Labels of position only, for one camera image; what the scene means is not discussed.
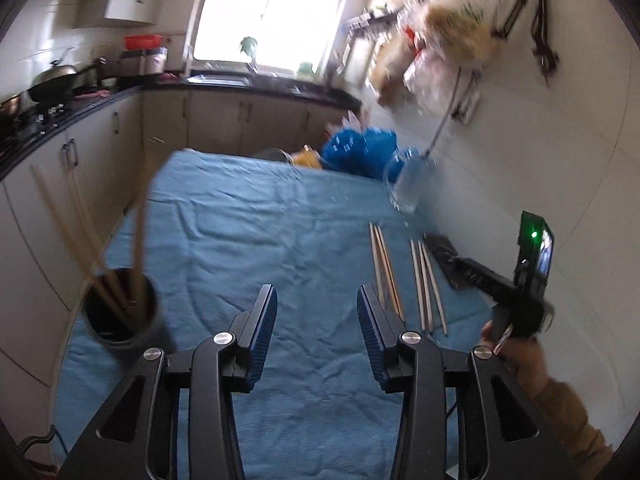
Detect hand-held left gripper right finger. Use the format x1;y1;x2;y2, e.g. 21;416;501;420
356;284;576;480

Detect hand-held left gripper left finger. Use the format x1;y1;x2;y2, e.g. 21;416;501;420
60;284;279;480

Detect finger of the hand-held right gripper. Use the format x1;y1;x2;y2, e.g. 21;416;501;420
447;256;518;307

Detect row of wooden chopsticks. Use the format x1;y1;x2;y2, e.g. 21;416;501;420
369;222;448;336

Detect dark grey utensil holder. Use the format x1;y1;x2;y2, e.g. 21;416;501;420
80;267;168;358

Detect bundle of wooden chopsticks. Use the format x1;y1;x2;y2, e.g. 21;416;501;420
31;145;166;331

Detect person's right hand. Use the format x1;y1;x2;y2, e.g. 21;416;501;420
481;321;549;397

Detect black smartphone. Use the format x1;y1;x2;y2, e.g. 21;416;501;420
425;234;458;291

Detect blue table cloth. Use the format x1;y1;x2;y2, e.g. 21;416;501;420
52;149;501;480

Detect clear glass mug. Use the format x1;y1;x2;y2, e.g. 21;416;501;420
382;152;436;213

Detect white power strip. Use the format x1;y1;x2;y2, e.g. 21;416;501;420
452;72;481;123

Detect yellow bag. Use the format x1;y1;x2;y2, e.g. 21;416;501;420
292;146;323;168

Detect blue plastic bag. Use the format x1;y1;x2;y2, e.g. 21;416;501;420
320;125;421;181

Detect small white plastic bag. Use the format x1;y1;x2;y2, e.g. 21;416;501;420
340;110;371;132

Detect clear plastic bag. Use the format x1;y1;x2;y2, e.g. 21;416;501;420
402;45;481;116

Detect grey lower kitchen cabinets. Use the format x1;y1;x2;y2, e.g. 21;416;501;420
0;87;351;391

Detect beige plastic bag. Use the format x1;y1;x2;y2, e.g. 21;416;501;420
370;40;416;106

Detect black kitchen countertop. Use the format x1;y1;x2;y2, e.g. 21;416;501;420
0;72;361;181

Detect white cutting board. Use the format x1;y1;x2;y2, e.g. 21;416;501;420
350;37;372;82

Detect large white plastic bag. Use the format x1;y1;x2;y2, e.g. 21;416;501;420
425;0;501;63

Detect steel sink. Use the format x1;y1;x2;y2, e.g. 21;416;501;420
187;74;251;85

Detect metal rice cooker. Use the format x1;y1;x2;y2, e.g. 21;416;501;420
122;47;168;76

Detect gas stove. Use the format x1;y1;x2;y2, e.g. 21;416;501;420
15;102;66;131

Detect red plastic basin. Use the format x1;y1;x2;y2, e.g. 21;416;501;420
124;35;163;52

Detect kitchen window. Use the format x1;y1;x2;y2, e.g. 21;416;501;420
192;0;348;73

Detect black wok with lid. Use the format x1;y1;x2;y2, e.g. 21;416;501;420
27;57;108;103

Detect black power cable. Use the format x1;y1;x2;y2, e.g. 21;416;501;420
427;72;463;156

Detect black wall hook rack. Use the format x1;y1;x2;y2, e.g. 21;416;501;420
432;0;561;76

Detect metal wall shelf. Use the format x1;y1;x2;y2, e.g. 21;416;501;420
345;7;406;33

